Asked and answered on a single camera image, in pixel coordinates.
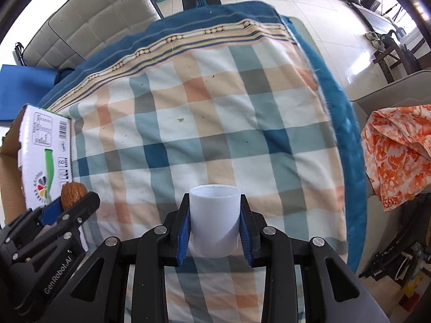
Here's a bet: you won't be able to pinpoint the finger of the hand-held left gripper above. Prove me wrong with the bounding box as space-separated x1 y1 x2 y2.
5 209 44 243
40 191 102 239

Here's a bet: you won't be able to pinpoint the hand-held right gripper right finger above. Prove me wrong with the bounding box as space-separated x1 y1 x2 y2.
237 193 391 323

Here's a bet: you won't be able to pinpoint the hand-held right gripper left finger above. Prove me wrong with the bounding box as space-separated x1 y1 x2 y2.
47 193 192 323

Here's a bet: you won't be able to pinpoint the brown walnut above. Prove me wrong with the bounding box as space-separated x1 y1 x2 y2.
61 182 89 209

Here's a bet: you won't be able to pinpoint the white plastic cup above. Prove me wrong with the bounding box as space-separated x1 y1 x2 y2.
189 184 242 258

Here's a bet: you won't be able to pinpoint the cardboard box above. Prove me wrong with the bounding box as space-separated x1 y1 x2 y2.
0 104 90 253

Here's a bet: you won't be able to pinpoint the pale round objects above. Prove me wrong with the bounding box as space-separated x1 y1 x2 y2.
364 31 385 48

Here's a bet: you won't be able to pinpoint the checked tablecloth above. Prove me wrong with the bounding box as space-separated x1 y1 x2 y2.
47 18 349 323

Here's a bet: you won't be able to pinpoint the blue foam mat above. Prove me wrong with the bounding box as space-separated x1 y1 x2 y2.
0 64 59 123

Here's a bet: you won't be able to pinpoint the grey padded chair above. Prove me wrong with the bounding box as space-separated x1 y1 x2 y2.
22 23 79 73
47 0 164 63

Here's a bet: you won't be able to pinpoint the orange floral cloth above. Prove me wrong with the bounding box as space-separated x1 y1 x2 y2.
361 105 431 212

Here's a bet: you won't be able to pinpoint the brown wooden chair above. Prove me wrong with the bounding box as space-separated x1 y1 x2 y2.
372 29 431 83

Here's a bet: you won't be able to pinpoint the black tripod stand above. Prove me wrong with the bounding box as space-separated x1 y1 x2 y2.
379 0 409 17

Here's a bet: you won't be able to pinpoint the black strap handle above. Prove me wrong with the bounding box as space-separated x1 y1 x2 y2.
14 41 27 66

